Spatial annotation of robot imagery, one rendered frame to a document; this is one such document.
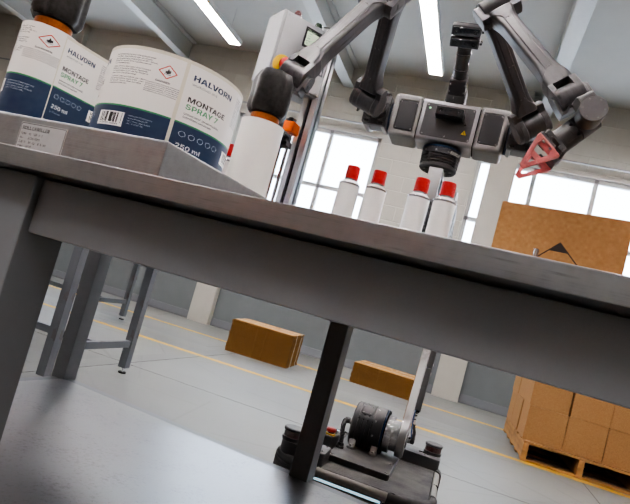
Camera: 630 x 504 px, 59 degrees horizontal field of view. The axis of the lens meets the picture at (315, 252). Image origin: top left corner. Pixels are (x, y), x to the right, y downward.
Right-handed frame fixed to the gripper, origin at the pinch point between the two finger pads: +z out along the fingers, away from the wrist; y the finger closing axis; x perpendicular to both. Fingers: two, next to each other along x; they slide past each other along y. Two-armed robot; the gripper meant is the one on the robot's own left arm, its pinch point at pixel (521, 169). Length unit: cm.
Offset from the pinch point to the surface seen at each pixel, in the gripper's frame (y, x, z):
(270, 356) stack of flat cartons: -382, -52, 194
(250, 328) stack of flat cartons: -381, -85, 195
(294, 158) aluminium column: -10, -42, 42
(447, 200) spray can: 11.8, -2.5, 19.2
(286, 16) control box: 2, -70, 21
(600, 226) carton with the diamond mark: -6.2, 21.0, -6.8
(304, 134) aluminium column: -9, -45, 36
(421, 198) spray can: 10.5, -6.6, 23.2
